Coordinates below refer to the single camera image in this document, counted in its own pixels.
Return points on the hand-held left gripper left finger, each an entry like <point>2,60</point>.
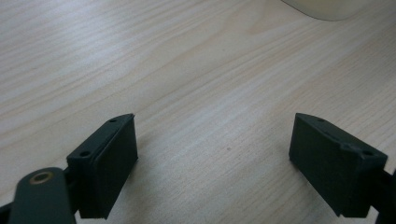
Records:
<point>104,169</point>

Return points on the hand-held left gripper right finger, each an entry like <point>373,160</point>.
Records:
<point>333,165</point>

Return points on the cream white container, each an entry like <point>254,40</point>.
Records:
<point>327,9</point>

